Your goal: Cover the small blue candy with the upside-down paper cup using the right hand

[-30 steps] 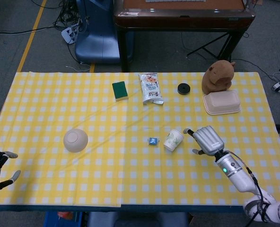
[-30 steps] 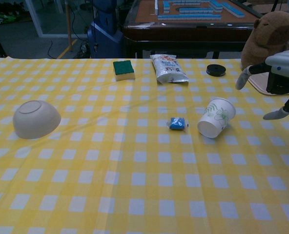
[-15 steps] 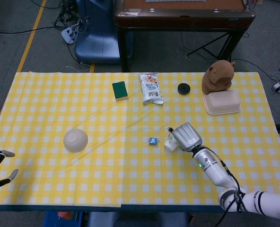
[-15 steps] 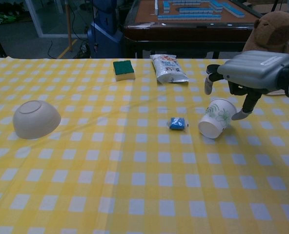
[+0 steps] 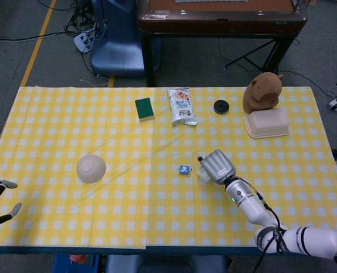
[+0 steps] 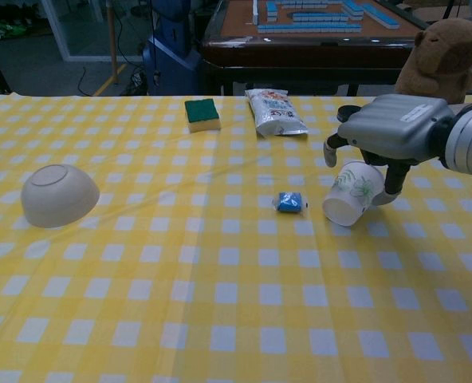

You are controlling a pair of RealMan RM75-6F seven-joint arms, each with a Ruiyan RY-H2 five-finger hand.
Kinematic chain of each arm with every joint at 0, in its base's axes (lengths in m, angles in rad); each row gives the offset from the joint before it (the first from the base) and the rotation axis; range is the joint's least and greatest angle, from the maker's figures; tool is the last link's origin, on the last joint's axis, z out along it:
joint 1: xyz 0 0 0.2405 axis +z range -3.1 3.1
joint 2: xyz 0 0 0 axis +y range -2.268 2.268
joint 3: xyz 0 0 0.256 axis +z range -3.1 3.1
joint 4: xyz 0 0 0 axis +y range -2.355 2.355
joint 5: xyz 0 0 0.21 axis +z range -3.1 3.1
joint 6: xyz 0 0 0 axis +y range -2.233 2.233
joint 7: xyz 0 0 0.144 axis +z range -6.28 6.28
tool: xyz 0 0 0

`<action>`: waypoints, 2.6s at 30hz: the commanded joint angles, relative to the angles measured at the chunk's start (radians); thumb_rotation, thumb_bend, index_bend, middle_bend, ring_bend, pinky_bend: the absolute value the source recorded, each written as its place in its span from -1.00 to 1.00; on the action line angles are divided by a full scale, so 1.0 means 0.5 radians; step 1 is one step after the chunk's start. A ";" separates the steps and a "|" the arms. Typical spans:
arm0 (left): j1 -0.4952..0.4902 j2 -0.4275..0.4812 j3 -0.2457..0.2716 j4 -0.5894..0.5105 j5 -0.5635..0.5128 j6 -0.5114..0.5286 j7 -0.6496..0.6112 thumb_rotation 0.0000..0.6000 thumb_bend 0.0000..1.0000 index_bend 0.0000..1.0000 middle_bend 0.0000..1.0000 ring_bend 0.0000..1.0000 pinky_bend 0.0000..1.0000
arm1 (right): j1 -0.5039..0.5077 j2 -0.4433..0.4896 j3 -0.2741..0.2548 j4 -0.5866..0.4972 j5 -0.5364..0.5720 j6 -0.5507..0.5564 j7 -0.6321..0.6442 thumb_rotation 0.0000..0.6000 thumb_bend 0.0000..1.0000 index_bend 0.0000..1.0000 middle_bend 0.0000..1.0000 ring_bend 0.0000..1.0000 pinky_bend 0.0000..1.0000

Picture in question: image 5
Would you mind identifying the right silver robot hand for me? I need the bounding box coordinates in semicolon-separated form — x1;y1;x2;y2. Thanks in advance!
196;149;237;185

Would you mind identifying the white paper cup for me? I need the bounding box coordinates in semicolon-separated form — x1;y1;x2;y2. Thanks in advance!
197;167;211;181

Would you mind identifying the black round disc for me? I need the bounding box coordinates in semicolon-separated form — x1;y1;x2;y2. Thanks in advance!
213;100;230;115

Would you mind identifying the beige takeout food container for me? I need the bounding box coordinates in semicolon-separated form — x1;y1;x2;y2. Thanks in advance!
244;107;291;139

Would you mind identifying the white snack bag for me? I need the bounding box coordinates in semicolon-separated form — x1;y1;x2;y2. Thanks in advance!
166;87;198;126

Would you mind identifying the brown capybara plush toy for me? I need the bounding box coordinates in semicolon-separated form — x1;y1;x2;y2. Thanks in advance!
243;72;284;114

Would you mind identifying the yellow checkered tablecloth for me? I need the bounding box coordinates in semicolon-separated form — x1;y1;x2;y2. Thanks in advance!
0;86;337;251

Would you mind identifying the green and yellow sponge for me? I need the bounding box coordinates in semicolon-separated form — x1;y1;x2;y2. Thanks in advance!
134;97;155;123

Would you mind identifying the blue plastic crate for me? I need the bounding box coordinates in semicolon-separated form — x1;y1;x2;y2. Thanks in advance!
53;254;101;273

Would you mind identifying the beige upturned bowl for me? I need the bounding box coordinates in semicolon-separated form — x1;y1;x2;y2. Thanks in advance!
76;154;107;184

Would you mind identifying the dark robot torso base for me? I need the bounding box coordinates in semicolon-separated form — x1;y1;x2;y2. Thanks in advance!
105;254;228;273

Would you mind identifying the dark wooden mahjong table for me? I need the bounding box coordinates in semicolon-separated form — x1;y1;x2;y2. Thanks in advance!
136;0;308;88

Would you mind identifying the blue machine base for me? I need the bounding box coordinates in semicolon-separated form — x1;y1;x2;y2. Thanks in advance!
90;0;161;78

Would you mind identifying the white power strip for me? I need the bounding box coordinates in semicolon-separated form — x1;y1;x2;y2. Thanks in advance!
73;30;97;53

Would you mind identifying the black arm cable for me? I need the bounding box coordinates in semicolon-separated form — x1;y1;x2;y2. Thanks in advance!
238;177;287;273

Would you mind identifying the black cable tangle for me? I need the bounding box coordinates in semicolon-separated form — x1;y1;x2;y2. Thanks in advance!
63;0;110;38

